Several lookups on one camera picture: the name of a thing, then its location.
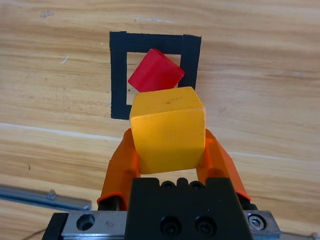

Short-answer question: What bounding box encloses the black tape square outline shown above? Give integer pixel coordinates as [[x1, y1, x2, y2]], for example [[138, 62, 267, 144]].
[[109, 30, 203, 121]]

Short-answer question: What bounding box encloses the silver metal bar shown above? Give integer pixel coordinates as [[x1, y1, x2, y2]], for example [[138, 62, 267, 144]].
[[0, 183, 93, 211]]

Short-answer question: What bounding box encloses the red cube block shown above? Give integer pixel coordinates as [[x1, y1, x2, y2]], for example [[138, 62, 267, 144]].
[[127, 48, 186, 93]]

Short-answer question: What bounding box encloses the yellow cube block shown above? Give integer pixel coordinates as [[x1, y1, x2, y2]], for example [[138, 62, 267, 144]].
[[129, 86, 207, 175]]

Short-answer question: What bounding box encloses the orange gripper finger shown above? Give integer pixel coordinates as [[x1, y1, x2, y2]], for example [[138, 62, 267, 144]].
[[195, 127, 253, 203], [96, 127, 141, 211]]

